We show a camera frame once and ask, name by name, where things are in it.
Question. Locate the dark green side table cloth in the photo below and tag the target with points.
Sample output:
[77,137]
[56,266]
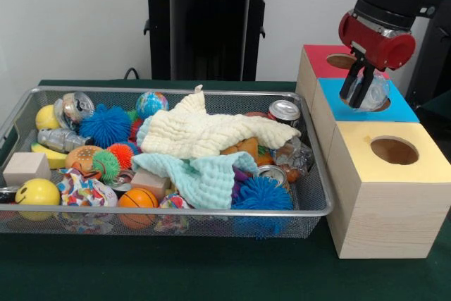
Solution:
[435,117]

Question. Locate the toy hamburger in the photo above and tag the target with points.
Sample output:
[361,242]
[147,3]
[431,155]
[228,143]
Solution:
[81,160]

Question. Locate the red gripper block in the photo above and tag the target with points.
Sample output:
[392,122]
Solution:
[377,42]

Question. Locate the blue furry monster toy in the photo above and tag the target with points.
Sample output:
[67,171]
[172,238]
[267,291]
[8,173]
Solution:
[262,197]

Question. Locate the clear packet of orange snacks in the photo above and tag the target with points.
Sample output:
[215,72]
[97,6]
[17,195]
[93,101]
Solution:
[296,161]

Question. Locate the blue spiky rubber ball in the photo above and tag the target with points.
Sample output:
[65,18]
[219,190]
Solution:
[104,121]

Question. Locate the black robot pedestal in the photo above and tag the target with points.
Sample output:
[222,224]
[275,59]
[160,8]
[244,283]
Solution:
[211,33]

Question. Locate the small orange basketball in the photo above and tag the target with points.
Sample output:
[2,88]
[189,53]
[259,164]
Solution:
[138,198]

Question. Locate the plain wooden cube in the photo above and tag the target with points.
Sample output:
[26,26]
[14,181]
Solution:
[26,170]

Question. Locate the cream waffle cloth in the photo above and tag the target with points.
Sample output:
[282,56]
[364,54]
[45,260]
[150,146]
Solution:
[211,132]

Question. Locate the mint waffle cloth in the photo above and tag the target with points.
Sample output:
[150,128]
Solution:
[208,181]

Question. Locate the blue green globe ball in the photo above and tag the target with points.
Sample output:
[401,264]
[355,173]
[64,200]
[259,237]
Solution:
[152,105]

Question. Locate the wooden box with three holes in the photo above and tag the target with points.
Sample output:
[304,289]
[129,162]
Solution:
[387,209]

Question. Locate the yellow smiley ball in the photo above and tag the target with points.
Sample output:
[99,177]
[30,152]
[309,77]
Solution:
[37,191]

